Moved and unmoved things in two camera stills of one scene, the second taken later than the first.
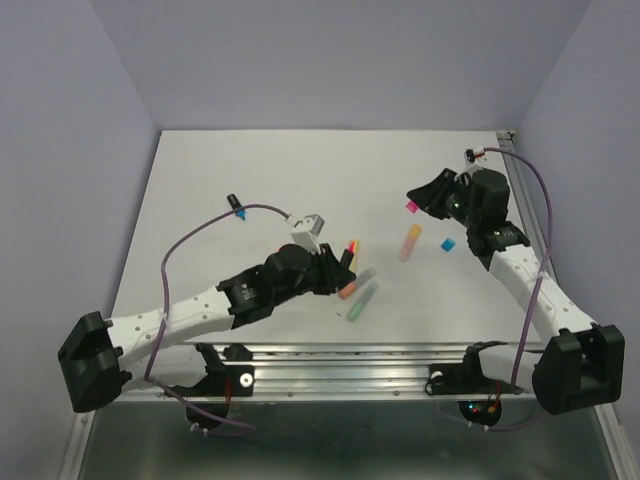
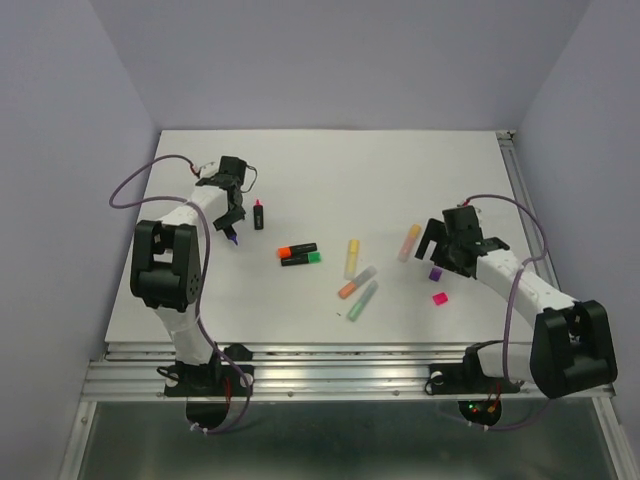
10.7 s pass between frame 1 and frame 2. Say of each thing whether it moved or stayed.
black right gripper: moved
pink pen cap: moved
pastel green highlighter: stayed
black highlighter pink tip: moved
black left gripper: moved
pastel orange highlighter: stayed
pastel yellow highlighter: stayed
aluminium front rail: stayed
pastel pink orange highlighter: stayed
